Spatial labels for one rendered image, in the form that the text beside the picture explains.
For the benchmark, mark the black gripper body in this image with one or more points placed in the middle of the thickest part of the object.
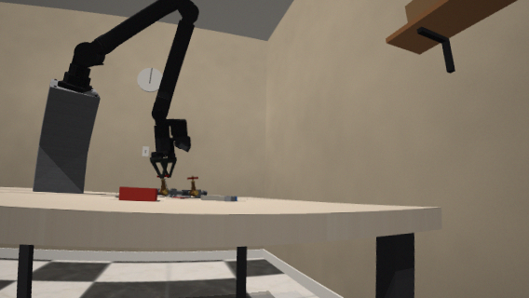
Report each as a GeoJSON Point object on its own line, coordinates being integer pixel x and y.
{"type": "Point", "coordinates": [160, 154]}

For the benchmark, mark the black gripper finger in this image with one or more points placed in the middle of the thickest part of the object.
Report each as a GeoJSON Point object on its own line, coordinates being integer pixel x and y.
{"type": "Point", "coordinates": [173, 161]}
{"type": "Point", "coordinates": [156, 160]}

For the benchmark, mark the red flat block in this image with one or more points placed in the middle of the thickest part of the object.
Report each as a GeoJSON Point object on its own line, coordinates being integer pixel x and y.
{"type": "Point", "coordinates": [137, 194]}

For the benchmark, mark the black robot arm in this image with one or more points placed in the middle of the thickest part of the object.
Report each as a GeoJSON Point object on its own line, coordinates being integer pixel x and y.
{"type": "Point", "coordinates": [93, 54]}

